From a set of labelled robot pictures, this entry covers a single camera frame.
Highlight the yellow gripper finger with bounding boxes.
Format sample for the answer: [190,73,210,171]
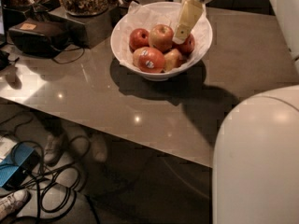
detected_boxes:
[173,0,204,44]

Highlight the yellow-red apple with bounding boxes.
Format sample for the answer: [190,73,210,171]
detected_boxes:
[149,24,174,52]

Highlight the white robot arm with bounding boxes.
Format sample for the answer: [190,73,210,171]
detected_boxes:
[208,0,299,224]

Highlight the red apple right back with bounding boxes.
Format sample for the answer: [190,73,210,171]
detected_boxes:
[174,35,195,55]

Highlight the yellow apple front right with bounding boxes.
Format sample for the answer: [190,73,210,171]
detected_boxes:
[164,49,184,72]

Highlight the white bowl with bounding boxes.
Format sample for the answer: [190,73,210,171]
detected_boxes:
[110,2,213,81]

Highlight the red apple left back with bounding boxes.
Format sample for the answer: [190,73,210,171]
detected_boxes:
[129,28,149,50]

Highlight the red apple with stickers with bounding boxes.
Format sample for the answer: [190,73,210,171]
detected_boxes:
[133,47,165,74]

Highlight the white paper liner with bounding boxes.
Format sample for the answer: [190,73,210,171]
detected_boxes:
[111,0,213,71]

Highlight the dark grey box stand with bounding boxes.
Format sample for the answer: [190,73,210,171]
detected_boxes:
[50,6,120,49]

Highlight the black device with label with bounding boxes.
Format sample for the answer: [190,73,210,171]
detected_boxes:
[8,19,69,58]

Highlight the grey shoe under table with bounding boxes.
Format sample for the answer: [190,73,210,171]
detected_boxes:
[44,133,66,166]

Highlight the blue box on floor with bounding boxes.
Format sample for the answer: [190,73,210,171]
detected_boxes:
[0,143,38,189]

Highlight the white sneaker bottom left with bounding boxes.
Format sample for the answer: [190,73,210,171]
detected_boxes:
[0,189,29,221]

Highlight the black cable on table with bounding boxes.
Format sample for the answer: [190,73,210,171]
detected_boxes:
[50,46,86,65]

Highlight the black floor cables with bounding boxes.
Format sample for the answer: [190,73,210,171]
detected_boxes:
[0,111,101,224]

